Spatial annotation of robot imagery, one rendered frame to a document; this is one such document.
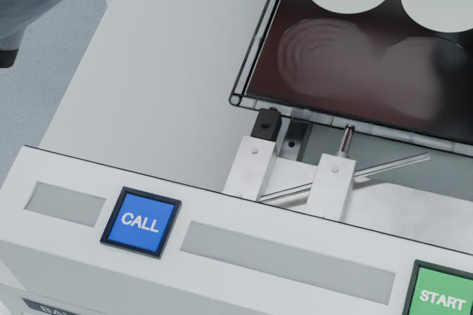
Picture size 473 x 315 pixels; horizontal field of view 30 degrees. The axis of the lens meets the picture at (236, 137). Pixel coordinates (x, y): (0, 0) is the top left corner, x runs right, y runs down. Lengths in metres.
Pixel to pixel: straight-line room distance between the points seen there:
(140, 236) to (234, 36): 0.36
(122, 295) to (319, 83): 0.29
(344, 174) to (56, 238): 0.27
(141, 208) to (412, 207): 0.26
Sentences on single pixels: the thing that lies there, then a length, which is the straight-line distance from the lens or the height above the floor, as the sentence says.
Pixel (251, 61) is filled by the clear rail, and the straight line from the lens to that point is 0.92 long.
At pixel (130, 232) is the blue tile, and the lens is 0.77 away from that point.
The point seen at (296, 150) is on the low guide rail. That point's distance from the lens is 0.92.
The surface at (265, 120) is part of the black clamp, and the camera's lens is 0.87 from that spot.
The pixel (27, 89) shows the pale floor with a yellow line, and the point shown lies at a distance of 2.12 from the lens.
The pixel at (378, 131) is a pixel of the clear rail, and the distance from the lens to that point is 0.87.
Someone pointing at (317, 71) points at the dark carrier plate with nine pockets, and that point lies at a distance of 0.91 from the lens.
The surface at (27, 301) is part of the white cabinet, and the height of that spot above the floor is 0.79.
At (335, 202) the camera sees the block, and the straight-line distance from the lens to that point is 0.82.
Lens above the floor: 1.64
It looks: 58 degrees down
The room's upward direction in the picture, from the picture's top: 11 degrees counter-clockwise
